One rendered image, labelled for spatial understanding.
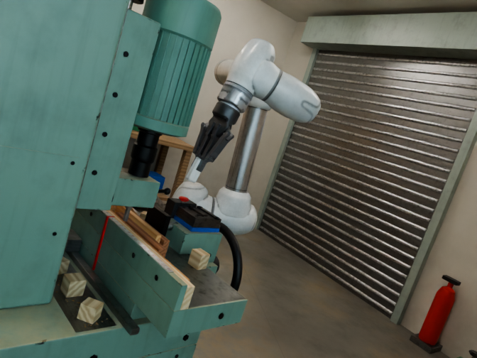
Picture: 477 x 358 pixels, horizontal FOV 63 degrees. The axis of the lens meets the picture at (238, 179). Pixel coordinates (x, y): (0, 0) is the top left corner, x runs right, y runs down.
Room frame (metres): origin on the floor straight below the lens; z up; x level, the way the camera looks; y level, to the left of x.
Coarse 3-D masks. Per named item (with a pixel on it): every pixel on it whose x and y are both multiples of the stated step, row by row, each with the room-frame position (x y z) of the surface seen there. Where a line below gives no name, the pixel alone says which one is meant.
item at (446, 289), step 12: (444, 276) 3.02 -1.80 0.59; (444, 288) 2.98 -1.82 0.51; (444, 300) 2.93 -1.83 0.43; (432, 312) 2.97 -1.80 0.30; (444, 312) 2.93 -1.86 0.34; (432, 324) 2.94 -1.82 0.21; (444, 324) 2.95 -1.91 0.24; (420, 336) 2.98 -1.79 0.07; (432, 336) 2.93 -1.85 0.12; (432, 348) 2.88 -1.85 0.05
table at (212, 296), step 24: (96, 240) 0.94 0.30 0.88; (120, 264) 0.84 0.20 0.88; (144, 288) 0.76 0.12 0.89; (216, 288) 0.84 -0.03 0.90; (144, 312) 0.75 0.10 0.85; (168, 312) 0.70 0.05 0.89; (192, 312) 0.72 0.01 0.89; (216, 312) 0.77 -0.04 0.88; (240, 312) 0.83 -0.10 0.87; (168, 336) 0.69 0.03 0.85
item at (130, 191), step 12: (120, 180) 0.88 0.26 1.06; (132, 180) 0.90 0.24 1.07; (144, 180) 0.93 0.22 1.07; (156, 180) 0.97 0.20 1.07; (120, 192) 0.88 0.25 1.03; (132, 192) 0.91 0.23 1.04; (144, 192) 0.93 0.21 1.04; (156, 192) 0.95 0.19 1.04; (120, 204) 0.89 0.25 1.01; (132, 204) 0.91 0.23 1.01; (144, 204) 0.94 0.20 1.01
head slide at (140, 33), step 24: (144, 24) 0.81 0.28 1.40; (120, 48) 0.78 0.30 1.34; (144, 48) 0.82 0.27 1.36; (120, 72) 0.79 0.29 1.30; (144, 72) 0.83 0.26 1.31; (120, 96) 0.80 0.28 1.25; (120, 120) 0.81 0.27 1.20; (96, 144) 0.79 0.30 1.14; (120, 144) 0.82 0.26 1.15; (96, 168) 0.80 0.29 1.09; (120, 168) 0.83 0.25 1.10; (96, 192) 0.81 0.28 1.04
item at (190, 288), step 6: (108, 210) 0.98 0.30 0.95; (114, 216) 0.95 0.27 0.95; (120, 222) 0.92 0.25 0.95; (126, 228) 0.90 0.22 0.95; (156, 252) 0.81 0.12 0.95; (162, 258) 0.79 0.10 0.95; (168, 264) 0.77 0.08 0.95; (174, 270) 0.75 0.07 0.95; (180, 276) 0.73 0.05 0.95; (186, 282) 0.72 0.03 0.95; (192, 288) 0.71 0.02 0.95; (186, 294) 0.70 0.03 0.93; (186, 300) 0.70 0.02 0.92; (186, 306) 0.71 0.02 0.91
